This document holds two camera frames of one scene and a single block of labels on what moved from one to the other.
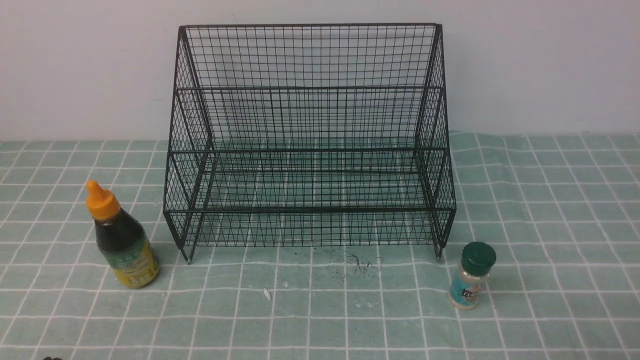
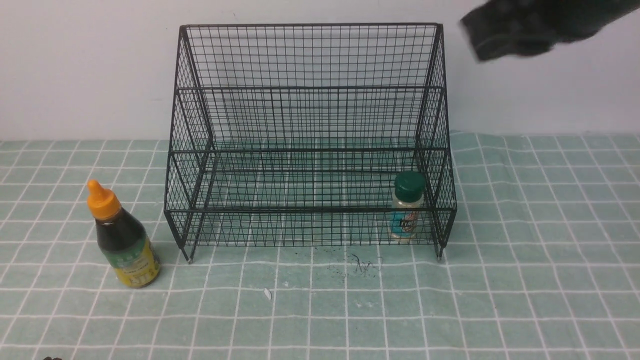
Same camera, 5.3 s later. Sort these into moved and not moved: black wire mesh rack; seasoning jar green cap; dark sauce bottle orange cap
Moved: seasoning jar green cap
Not moved: black wire mesh rack; dark sauce bottle orange cap
